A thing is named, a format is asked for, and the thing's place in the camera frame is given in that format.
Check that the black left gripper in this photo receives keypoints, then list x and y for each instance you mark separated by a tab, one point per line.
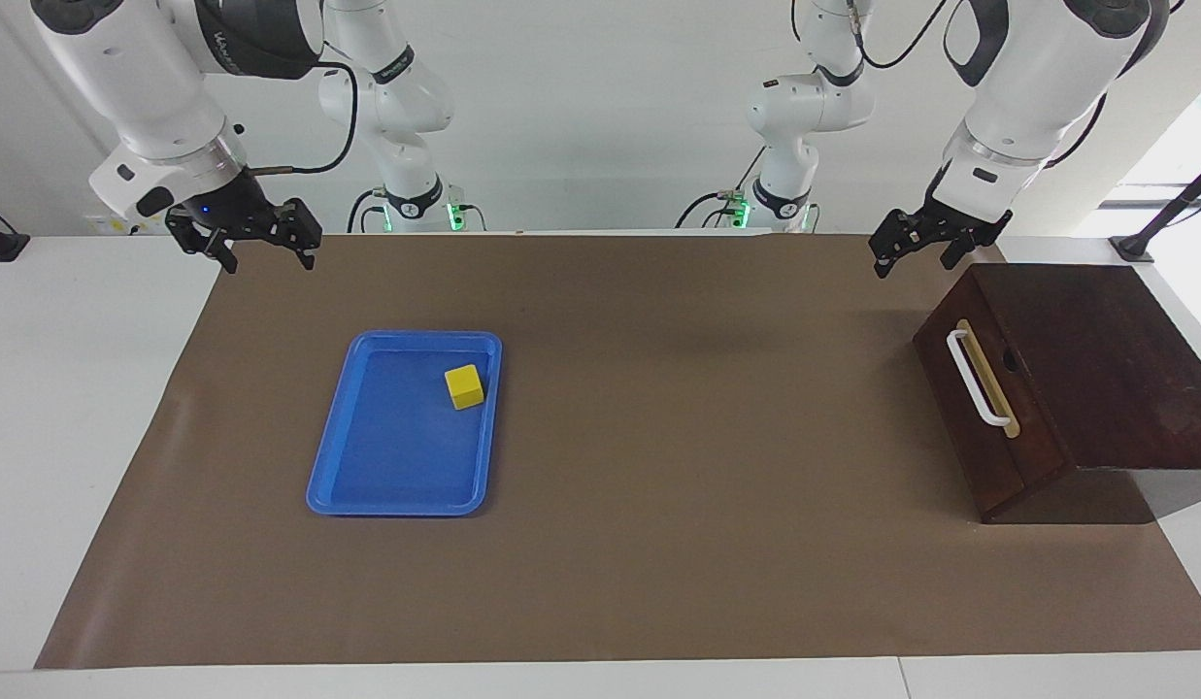
940	225

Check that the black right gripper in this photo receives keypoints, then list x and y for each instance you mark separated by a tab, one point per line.
226	209

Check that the yellow cube block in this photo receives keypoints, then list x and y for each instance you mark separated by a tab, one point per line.
464	388

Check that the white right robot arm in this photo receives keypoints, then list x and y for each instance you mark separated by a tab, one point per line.
144	78

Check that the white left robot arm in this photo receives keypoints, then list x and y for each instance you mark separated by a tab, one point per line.
1027	78

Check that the dark wooden drawer cabinet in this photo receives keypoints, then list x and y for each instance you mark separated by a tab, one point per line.
1115	359

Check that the blue plastic tray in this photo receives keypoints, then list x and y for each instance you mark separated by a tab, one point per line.
396	456

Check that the black angled stand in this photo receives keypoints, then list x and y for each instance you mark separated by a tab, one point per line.
1168	209

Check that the brown table mat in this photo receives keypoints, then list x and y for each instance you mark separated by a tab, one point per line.
658	485

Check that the white wall outlet yellow label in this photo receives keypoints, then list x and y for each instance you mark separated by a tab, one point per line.
100	225

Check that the black table clamp mount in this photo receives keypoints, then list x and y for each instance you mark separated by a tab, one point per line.
3	245

